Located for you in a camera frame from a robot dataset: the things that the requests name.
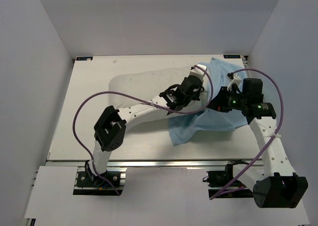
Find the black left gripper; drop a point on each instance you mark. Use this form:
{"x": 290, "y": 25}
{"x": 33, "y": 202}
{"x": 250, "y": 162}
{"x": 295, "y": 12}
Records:
{"x": 196, "y": 97}

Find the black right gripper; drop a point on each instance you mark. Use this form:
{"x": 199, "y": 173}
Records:
{"x": 218, "y": 103}

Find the blue green satin pillowcase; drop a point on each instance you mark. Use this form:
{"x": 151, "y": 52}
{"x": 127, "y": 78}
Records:
{"x": 183, "y": 127}

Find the white pillow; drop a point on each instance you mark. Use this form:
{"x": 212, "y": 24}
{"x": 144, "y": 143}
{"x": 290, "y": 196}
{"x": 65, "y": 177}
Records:
{"x": 146, "y": 86}

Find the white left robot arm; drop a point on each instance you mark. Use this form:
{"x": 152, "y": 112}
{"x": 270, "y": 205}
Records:
{"x": 111, "y": 126}

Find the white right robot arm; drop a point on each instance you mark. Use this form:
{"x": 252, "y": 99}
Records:
{"x": 279, "y": 186}

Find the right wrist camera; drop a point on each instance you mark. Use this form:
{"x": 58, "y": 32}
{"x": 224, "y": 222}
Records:
{"x": 233, "y": 79}

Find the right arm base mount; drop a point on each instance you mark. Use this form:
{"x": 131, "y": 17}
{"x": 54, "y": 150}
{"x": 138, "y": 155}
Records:
{"x": 216, "y": 179}

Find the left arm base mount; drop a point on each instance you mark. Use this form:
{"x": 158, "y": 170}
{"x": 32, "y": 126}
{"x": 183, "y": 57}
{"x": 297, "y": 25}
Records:
{"x": 89, "y": 184}

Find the aluminium front table rail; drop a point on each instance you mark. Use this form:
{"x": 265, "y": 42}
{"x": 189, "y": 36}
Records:
{"x": 146, "y": 163}

